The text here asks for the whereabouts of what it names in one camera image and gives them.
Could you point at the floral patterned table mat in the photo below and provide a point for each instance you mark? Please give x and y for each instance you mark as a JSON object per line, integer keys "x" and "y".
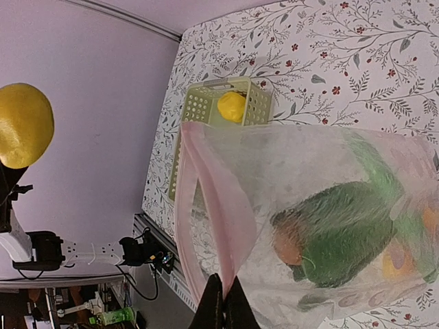
{"x": 366, "y": 65}

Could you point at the left aluminium frame post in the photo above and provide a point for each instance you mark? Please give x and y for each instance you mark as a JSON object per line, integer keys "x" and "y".
{"x": 128, "y": 17}

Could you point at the yellow lemon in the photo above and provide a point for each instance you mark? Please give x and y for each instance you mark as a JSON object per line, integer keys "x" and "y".
{"x": 231, "y": 106}

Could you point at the orange yellow mango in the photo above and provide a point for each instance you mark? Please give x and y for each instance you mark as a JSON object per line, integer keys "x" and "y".
{"x": 414, "y": 248}

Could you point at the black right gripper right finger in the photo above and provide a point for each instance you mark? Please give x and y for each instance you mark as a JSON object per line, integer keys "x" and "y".
{"x": 237, "y": 311}

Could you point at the clear zip top bag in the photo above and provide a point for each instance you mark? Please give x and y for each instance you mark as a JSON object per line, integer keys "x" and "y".
{"x": 230, "y": 183}

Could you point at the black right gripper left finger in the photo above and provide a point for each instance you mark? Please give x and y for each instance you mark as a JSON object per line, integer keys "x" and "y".
{"x": 209, "y": 314}

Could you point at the green white bok choy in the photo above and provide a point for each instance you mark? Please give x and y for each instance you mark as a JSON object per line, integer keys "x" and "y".
{"x": 342, "y": 229}

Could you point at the aluminium front rail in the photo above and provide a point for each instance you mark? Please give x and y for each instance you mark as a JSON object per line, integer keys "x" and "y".
{"x": 172, "y": 274}

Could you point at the brown shiitake mushroom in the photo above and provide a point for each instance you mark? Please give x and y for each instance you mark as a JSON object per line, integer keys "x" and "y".
{"x": 287, "y": 244}

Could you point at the pale green plastic basket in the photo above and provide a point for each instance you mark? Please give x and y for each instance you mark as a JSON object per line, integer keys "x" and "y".
{"x": 201, "y": 102}

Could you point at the light green cucumber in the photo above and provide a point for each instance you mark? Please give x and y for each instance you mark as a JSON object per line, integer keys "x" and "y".
{"x": 400, "y": 169}

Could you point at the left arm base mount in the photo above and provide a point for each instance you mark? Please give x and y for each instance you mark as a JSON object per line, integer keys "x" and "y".
{"x": 146, "y": 249}

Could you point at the yellow green pear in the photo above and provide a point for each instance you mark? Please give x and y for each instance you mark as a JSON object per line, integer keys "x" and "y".
{"x": 27, "y": 125}

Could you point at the green bottle in background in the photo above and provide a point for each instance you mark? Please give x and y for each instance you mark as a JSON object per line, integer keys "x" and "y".
{"x": 113, "y": 317}

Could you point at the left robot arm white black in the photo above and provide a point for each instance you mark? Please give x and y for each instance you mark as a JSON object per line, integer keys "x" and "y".
{"x": 45, "y": 250}

